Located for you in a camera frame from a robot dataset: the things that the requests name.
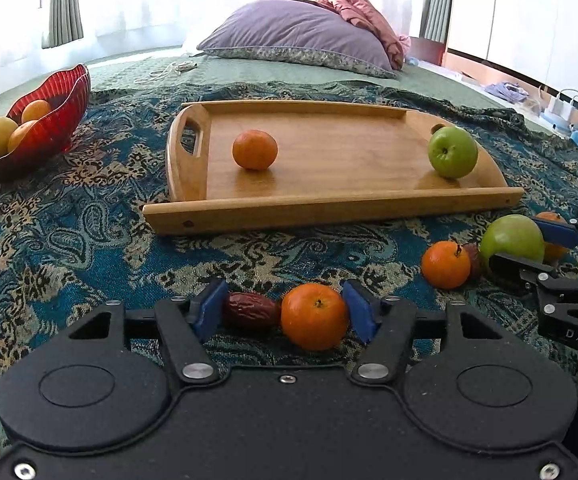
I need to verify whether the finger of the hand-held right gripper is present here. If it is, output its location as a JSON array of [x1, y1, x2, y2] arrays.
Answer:
[[533, 211, 578, 257], [489, 252, 578, 307]]

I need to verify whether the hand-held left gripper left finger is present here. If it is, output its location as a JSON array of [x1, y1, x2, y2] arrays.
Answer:
[[66, 277, 230, 387]]

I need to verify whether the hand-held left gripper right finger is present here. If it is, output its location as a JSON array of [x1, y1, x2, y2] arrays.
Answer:
[[341, 279, 507, 387]]

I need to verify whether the large dull orange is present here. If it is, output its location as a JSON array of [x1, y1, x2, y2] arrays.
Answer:
[[534, 211, 570, 264]]

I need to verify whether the green apple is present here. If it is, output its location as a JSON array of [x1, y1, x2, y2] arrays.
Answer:
[[428, 126, 479, 180], [479, 214, 546, 277]]

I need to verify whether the dried red date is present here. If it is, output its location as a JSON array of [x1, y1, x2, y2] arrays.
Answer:
[[461, 242, 484, 281], [223, 291, 282, 331]]

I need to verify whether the orange tangerine with stem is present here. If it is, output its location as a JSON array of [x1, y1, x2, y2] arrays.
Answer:
[[421, 241, 471, 290]]

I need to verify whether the wooden tray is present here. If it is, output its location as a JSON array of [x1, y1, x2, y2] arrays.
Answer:
[[141, 100, 526, 236]]

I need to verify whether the white charger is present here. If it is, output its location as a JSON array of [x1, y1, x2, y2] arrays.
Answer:
[[543, 88, 578, 129]]

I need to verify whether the blue paisley blanket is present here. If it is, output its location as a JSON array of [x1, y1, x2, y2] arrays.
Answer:
[[0, 80, 578, 466]]

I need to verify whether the purple cloth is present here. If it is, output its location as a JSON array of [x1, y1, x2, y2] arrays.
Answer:
[[484, 80, 530, 104]]

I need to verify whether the white wardrobe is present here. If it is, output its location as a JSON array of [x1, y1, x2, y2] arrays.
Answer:
[[443, 0, 578, 98]]

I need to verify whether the green bedspread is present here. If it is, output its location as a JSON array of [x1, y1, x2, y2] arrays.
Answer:
[[0, 45, 524, 133]]

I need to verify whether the red glass bowl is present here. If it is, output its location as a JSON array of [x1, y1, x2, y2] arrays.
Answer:
[[0, 63, 92, 184]]

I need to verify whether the small orange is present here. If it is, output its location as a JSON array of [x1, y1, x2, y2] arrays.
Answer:
[[21, 99, 52, 125], [7, 120, 40, 154]]

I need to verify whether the grey-green curtain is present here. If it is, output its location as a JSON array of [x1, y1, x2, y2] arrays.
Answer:
[[419, 0, 458, 44], [41, 0, 86, 50]]

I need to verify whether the purple pillow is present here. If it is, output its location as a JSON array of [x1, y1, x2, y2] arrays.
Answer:
[[197, 0, 400, 80]]

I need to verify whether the white sheer curtain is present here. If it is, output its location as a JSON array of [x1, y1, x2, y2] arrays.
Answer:
[[0, 0, 432, 83]]

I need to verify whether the dark red bed frame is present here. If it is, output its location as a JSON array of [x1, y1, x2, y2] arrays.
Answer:
[[408, 35, 446, 67]]

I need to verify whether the white cable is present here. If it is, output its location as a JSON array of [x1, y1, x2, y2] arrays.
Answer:
[[147, 59, 199, 85]]

